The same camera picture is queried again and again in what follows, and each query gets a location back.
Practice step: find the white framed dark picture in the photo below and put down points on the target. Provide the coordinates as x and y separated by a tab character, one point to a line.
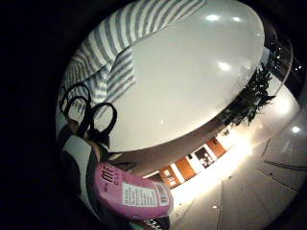
204	157

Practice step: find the pink labelled packet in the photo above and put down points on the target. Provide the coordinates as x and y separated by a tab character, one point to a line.
128	191

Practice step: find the blue white striped cloth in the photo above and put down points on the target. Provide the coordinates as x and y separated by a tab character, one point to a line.
105	38

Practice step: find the dark green potted plant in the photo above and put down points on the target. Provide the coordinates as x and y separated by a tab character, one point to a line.
249	99

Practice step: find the orange wall cabinet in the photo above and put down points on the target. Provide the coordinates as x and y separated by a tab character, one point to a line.
184	167

